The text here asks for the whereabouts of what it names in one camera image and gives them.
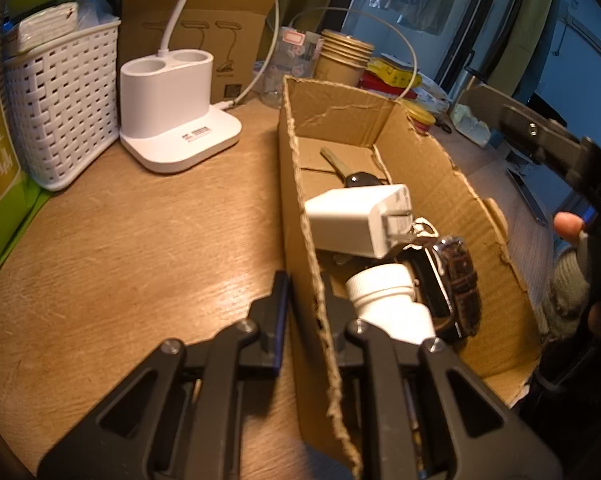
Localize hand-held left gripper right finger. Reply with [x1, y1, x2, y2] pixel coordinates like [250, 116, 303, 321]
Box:
[321, 272, 564, 480]

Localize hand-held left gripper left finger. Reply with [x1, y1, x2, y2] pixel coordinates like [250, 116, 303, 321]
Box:
[36, 270, 291, 480]

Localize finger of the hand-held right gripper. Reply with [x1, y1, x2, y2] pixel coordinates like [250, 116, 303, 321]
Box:
[461, 85, 595, 187]

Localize white pill bottle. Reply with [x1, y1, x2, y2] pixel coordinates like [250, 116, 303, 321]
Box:
[345, 262, 437, 346]

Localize white charger plug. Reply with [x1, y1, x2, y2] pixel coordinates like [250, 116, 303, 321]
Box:
[305, 183, 414, 260]

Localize torn cardboard box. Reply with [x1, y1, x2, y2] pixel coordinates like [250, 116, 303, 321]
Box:
[279, 75, 542, 476]

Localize brown leather strap watch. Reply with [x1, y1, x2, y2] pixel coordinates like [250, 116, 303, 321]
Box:
[395, 235, 482, 343]

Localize black-headed key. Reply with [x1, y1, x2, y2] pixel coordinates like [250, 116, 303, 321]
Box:
[321, 147, 389, 188]

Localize person's right hand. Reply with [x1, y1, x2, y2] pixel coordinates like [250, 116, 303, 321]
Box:
[543, 211, 601, 341]

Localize pale green crumpled paper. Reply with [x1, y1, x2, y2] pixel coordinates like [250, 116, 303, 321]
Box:
[451, 102, 491, 148]

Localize steel thermos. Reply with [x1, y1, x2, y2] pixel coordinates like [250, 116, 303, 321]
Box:
[461, 67, 484, 95]

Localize white papers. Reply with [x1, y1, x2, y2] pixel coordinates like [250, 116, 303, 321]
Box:
[413, 82, 451, 113]

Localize yellow lidded jar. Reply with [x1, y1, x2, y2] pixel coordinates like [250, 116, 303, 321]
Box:
[405, 101, 437, 133]

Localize yellow packet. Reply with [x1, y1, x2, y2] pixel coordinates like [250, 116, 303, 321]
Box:
[368, 57, 424, 88]

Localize red box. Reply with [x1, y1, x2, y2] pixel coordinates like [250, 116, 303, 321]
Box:
[361, 71, 416, 101]

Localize stack of paper cups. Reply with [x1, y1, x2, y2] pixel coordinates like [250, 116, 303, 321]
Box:
[315, 29, 376, 86]

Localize clear stickered plastic cup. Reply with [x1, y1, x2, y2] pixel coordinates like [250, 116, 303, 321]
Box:
[255, 27, 324, 106]

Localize white desk lamp base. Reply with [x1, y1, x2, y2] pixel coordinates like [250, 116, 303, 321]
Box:
[119, 0, 242, 174]

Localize flat cardboard lamp packaging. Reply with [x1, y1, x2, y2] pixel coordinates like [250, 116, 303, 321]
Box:
[118, 0, 291, 106]

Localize white woven plastic basket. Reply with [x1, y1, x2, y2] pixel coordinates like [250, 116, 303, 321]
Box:
[3, 19, 121, 192]

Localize clear plastic bag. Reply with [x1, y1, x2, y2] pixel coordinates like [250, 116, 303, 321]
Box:
[75, 0, 121, 28]

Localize white tissue pack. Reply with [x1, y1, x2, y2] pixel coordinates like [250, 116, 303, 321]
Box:
[3, 2, 78, 56]

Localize white power cable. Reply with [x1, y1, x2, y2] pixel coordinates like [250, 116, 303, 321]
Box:
[219, 0, 419, 110]

